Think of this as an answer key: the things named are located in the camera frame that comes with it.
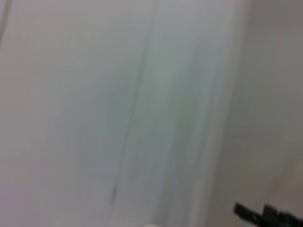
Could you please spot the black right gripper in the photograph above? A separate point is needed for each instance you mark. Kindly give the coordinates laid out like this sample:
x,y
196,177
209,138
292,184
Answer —
x,y
281,218

